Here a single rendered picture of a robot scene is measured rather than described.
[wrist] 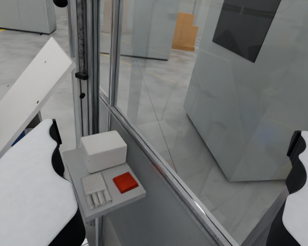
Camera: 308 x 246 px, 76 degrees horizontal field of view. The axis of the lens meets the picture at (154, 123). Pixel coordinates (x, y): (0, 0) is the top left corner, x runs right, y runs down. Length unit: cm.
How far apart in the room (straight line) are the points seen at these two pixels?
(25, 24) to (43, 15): 63
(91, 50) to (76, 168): 50
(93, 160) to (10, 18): 728
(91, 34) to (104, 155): 49
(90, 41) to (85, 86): 20
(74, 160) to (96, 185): 19
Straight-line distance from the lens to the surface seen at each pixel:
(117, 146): 85
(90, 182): 83
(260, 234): 54
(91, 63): 91
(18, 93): 70
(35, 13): 766
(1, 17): 801
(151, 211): 95
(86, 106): 101
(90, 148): 84
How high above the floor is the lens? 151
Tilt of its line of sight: 32 degrees down
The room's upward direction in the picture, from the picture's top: 11 degrees clockwise
